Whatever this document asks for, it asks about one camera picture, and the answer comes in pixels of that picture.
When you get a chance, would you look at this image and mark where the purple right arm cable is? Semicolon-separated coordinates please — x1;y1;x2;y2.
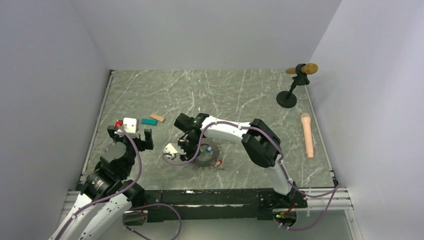
162;120;340;232

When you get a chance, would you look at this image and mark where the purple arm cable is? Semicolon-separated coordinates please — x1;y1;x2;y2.
162;120;340;232
52;125;182;240

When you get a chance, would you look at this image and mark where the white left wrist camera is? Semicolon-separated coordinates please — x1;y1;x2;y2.
115;117;138;138

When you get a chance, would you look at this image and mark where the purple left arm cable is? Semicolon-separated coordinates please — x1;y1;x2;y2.
52;125;182;240

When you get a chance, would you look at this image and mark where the pink microphone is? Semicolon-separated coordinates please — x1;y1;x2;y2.
300;113;314;159

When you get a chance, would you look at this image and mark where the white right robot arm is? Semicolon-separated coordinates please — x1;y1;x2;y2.
163;113;296;208

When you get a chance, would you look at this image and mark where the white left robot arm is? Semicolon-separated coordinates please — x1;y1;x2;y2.
50;121;154;240

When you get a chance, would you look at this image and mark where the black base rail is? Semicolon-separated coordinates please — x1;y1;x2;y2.
136;188;308;223

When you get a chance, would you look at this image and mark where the teal rectangular block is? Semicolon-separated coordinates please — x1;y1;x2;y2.
140;118;158;126

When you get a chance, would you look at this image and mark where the large ring of keys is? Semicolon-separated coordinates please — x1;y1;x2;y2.
190;139;223;170

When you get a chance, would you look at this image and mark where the orange rectangular block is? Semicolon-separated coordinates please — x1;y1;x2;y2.
149;113;165;123

